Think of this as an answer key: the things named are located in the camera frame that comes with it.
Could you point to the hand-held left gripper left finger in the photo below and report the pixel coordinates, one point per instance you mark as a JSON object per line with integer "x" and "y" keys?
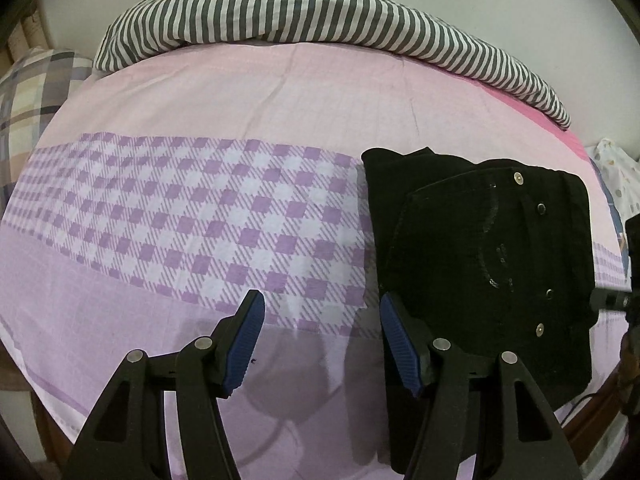
{"x": 245, "y": 345}

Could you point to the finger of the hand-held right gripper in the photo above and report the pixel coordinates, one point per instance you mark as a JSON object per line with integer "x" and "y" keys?
{"x": 610, "y": 300}

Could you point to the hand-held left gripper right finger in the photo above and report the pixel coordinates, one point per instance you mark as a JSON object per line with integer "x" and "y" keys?
{"x": 400, "y": 345}

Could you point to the black pants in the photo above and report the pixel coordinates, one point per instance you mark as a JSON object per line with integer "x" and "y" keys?
{"x": 500, "y": 270}

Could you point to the white dotted cloth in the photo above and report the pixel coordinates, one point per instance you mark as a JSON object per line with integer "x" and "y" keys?
{"x": 615, "y": 175}

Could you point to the pink purple checked bed sheet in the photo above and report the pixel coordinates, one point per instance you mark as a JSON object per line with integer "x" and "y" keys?
{"x": 175, "y": 220}

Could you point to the plaid pillow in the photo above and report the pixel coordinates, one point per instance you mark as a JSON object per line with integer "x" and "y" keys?
{"x": 30, "y": 100}

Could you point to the grey white striped blanket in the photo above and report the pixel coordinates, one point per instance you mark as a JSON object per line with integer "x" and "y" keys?
{"x": 300, "y": 15}

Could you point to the wooden headboard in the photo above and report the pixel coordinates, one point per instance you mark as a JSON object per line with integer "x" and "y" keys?
{"x": 30, "y": 35}

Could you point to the wooden bed frame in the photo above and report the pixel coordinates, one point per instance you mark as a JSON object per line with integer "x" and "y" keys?
{"x": 600, "y": 407}

